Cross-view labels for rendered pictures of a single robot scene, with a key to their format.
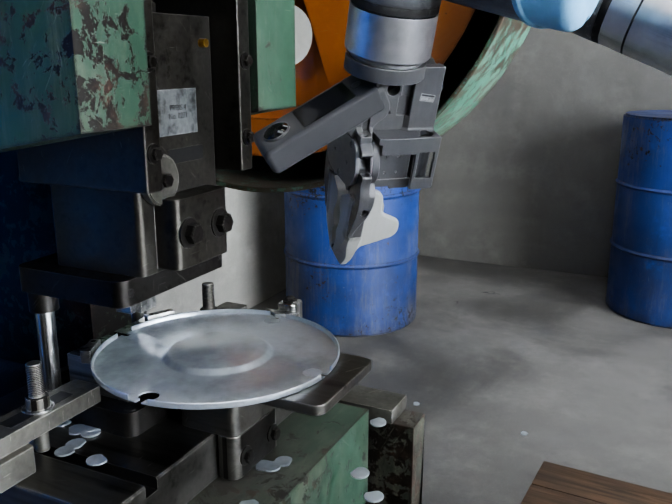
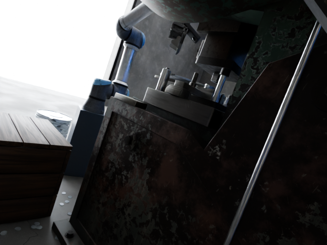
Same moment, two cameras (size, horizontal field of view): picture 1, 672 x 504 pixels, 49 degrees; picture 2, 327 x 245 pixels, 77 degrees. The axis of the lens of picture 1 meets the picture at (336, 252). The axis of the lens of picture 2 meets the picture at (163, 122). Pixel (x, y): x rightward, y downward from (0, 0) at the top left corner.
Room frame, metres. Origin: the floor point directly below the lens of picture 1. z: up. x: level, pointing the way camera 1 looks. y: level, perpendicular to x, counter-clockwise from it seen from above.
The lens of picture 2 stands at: (1.77, 0.32, 0.67)
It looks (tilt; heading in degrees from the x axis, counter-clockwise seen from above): 5 degrees down; 194
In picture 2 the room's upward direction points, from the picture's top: 20 degrees clockwise
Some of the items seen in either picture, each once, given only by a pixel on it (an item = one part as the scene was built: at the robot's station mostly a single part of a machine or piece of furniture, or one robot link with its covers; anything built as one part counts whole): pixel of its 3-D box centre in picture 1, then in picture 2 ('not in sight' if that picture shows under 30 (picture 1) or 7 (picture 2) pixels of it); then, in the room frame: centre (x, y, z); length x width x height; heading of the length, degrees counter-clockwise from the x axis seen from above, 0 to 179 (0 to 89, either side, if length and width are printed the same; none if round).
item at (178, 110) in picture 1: (147, 134); (227, 31); (0.87, 0.22, 1.04); 0.17 x 0.15 x 0.30; 64
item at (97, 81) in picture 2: not in sight; (101, 88); (0.53, -0.49, 0.62); 0.13 x 0.12 x 0.14; 149
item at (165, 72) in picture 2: (290, 328); (163, 79); (0.99, 0.06, 0.75); 0.03 x 0.03 x 0.10; 64
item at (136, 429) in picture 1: (135, 380); (209, 106); (0.89, 0.26, 0.72); 0.20 x 0.16 x 0.03; 154
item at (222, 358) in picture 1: (218, 351); (190, 85); (0.83, 0.14, 0.78); 0.29 x 0.29 x 0.01
